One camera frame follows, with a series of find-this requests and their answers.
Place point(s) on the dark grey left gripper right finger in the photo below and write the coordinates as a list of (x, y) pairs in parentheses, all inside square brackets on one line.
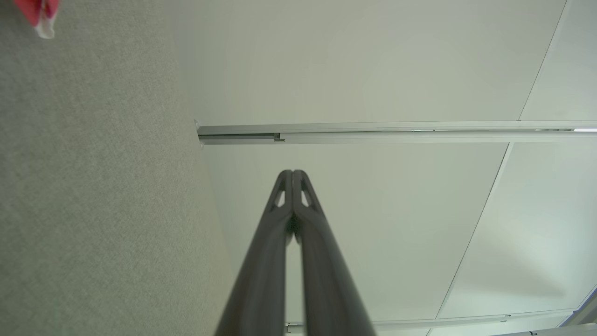
[(326, 298)]

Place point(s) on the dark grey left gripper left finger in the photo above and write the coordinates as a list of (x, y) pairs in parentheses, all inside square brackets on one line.
[(261, 289)]

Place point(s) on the red and white garment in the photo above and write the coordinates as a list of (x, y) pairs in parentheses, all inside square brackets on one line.
[(35, 11)]

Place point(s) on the grey aluminium partition post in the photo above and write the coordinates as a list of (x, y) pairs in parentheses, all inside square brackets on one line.
[(373, 133)]

